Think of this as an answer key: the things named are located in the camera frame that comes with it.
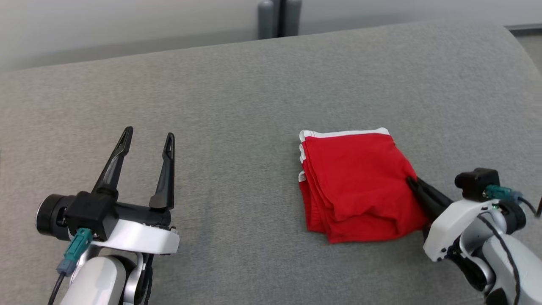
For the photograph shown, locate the teal plug right camera cable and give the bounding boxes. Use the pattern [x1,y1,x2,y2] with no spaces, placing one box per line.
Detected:
[485,185,542,217]

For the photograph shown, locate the red shorts with white trim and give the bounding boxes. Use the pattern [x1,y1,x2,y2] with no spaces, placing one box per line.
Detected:
[298,127,429,244]

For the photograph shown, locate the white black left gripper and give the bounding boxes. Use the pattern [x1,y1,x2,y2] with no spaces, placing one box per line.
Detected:
[36,126,180,257]

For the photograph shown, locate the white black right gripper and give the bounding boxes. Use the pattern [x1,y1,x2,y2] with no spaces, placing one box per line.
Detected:
[406,177,528,263]

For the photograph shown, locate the teal plug left camera cable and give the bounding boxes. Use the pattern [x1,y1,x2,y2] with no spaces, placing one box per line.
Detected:
[47,228,94,305]

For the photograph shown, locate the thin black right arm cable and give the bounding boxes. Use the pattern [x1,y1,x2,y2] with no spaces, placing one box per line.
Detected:
[478,213,520,305]

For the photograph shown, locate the teal plug camera cable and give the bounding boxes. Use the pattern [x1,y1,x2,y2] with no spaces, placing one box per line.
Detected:
[47,228,94,305]
[485,185,542,217]

